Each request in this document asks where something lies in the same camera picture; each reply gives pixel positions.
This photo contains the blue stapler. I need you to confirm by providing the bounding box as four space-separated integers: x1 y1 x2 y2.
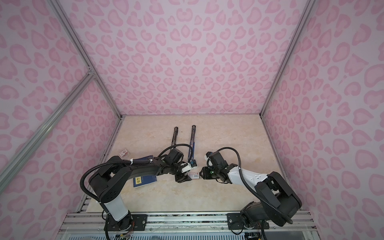
188 125 196 163

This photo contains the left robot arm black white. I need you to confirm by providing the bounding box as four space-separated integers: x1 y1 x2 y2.
82 156 192 222

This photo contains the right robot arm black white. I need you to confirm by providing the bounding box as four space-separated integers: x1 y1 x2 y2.
200 151 302 229

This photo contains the blue notebook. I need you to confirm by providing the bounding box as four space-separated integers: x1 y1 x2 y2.
130 155 157 188

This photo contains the small red white staple box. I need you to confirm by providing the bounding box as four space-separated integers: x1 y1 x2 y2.
119 149 130 158

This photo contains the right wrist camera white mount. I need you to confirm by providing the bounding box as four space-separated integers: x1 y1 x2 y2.
181 160 197 173

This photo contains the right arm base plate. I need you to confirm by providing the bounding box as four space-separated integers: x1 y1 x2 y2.
226 212 262 231

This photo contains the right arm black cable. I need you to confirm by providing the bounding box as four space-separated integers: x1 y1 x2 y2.
206 146 294 240

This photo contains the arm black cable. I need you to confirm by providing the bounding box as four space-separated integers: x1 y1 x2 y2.
206 146 294 240
79 143 194 202

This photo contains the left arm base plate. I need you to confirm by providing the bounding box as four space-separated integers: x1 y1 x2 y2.
104 213 148 232

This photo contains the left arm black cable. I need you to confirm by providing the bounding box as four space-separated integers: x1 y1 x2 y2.
79 143 194 202

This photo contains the aluminium front rail frame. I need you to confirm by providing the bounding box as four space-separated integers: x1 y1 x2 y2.
56 211 320 240

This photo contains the aluminium diagonal frame bar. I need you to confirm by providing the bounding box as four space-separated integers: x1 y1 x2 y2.
1 71 94 193

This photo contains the aluminium corner frame post right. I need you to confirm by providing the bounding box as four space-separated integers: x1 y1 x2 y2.
260 0 318 119

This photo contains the aluminium corner frame post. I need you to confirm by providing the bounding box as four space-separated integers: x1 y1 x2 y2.
260 0 318 119
47 0 123 120

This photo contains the aluminium corner frame post left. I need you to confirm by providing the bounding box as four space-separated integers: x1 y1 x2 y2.
47 0 123 120

